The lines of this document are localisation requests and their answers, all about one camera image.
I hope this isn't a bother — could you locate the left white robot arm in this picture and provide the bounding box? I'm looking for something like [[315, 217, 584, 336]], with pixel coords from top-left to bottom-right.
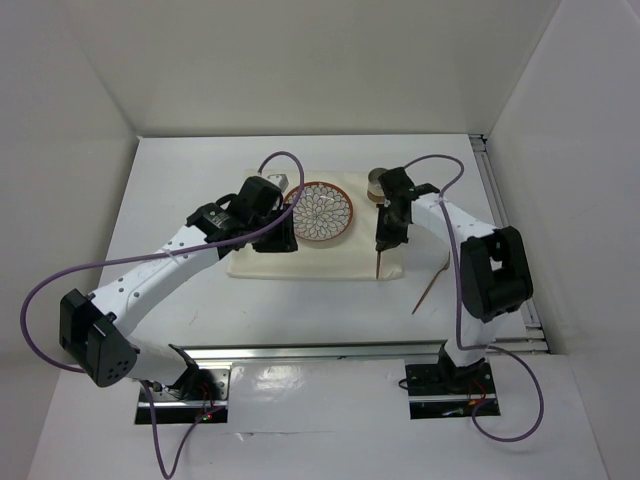
[[59, 174, 298, 399]]

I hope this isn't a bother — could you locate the floral patterned ceramic plate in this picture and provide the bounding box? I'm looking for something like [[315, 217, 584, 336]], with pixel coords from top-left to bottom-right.
[[292, 181, 355, 244]]

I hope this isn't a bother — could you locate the aluminium right side rail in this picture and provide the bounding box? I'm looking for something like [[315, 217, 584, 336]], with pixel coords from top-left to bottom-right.
[[469, 134, 548, 345]]

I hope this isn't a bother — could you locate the brown wooden fork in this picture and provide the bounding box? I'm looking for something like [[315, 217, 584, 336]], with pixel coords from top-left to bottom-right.
[[411, 253, 451, 315]]

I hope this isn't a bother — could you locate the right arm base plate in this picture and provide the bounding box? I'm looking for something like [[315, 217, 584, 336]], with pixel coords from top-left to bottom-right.
[[398, 363, 501, 420]]

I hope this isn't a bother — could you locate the aluminium rail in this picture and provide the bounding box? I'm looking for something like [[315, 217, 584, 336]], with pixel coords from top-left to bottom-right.
[[169, 339, 551, 365], [469, 134, 548, 345]]

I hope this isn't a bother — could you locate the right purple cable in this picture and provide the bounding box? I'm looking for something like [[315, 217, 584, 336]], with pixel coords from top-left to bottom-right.
[[402, 154, 545, 443]]

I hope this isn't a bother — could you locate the small metal cup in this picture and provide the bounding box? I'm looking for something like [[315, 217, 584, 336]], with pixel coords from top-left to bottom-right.
[[367, 167, 387, 205]]

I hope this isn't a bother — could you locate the cream cloth napkin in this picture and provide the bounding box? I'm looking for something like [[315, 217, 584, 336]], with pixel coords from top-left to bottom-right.
[[227, 171, 403, 281]]

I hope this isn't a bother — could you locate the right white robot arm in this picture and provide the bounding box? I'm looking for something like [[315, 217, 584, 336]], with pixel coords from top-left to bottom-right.
[[375, 167, 533, 393]]

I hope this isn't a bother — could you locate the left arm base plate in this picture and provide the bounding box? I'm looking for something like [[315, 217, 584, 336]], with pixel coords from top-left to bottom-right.
[[150, 362, 231, 425]]

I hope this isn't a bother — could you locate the aluminium front rail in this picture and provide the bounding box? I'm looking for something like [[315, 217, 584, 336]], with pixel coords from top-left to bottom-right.
[[169, 339, 551, 365]]

